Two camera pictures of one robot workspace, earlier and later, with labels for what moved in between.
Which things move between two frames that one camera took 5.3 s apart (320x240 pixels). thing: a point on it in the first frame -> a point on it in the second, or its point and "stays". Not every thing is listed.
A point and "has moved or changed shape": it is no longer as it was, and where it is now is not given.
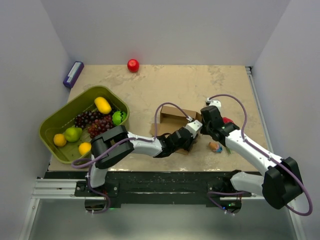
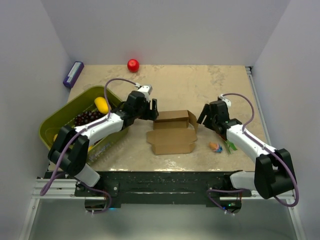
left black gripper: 191,141 -> 151,114
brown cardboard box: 172,119 has moved or changed shape
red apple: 133,65 stays
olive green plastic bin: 64,120 stays
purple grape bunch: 86,118 stays
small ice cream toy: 216,147 stays
